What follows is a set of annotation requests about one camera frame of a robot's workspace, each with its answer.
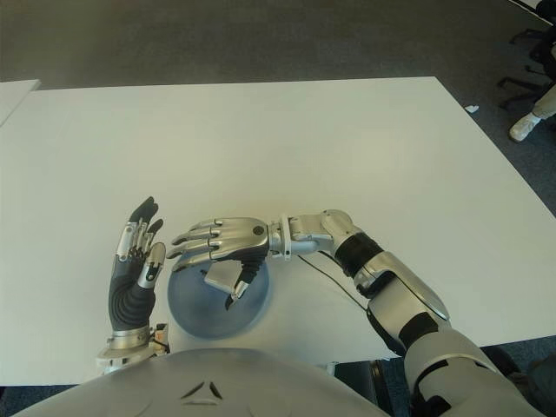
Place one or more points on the white shoe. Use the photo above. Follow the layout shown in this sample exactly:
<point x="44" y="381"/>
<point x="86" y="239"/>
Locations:
<point x="523" y="127"/>

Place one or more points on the blue round plate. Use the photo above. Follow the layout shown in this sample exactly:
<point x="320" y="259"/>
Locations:
<point x="204" y="313"/>

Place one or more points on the white charger block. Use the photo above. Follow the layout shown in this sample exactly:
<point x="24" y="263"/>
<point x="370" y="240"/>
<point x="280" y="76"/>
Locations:
<point x="223" y="278"/>

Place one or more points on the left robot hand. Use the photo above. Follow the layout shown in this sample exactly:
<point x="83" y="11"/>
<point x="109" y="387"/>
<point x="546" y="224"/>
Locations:
<point x="128" y="299"/>

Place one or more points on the white paper scrap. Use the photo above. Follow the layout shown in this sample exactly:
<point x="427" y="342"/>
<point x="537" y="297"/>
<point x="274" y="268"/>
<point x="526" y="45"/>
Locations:
<point x="471" y="108"/>

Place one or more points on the grey robot torso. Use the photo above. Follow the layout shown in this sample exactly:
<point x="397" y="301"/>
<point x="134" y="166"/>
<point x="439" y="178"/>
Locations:
<point x="217" y="386"/>

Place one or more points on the black office chair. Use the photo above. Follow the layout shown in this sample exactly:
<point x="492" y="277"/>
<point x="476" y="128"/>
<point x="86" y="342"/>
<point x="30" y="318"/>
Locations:
<point x="527" y="71"/>

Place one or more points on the dark table frame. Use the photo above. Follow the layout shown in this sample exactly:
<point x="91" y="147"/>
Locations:
<point x="375" y="382"/>

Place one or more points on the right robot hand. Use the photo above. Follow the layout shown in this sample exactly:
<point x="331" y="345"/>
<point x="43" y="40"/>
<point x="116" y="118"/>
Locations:
<point x="236" y="236"/>

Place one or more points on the neighbouring white table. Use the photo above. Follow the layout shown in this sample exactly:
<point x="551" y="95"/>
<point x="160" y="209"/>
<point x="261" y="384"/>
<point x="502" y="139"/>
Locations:
<point x="13" y="97"/>

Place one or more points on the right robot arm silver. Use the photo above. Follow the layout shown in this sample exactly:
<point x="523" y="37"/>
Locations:
<point x="391" y="295"/>

